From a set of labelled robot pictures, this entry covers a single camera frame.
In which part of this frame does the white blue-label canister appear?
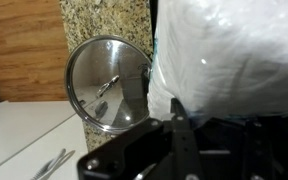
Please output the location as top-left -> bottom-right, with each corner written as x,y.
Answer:
146,0 -> 288,129

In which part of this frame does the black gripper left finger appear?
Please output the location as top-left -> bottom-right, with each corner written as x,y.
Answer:
77,98 -> 203,180

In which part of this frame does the steel pot lid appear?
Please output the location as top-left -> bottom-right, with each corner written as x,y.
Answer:
64,34 -> 153,135

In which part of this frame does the steel drawer handle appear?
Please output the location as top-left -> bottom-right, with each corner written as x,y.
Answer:
29,148 -> 77,180

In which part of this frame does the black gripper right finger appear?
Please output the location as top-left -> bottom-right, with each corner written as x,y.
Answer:
245,116 -> 288,180

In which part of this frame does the white drawer cabinet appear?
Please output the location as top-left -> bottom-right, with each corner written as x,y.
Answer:
0,99 -> 89,180

